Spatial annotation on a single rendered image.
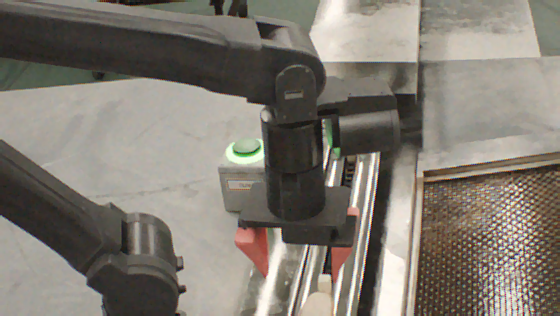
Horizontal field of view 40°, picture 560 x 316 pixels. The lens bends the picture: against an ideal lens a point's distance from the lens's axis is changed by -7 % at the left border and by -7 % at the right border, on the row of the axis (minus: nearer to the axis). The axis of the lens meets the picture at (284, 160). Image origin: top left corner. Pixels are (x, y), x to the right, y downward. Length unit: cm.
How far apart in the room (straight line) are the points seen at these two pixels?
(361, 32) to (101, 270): 70
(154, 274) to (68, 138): 62
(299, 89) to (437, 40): 85
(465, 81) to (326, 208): 63
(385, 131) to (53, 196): 32
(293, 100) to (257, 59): 5
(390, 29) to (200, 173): 39
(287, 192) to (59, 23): 27
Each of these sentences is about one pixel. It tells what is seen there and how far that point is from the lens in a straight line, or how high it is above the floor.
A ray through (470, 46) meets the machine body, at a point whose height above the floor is 82.
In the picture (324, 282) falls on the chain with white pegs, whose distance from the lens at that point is 92.
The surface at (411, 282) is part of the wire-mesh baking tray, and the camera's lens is 88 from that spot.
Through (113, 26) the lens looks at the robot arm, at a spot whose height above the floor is 123.
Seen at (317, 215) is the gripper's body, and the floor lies 100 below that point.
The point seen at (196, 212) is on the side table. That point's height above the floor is 82.
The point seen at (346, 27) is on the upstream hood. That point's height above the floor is 92.
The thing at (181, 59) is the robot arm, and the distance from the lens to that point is 69.
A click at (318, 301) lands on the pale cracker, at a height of 86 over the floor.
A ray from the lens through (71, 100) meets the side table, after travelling 150.
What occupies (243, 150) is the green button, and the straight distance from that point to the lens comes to 108.
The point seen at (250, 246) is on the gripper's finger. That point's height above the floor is 97.
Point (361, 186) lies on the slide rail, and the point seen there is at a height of 85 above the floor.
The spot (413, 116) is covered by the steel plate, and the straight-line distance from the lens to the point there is 129.
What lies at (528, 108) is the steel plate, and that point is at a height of 82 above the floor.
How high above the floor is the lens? 149
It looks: 34 degrees down
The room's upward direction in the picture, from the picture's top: 7 degrees counter-clockwise
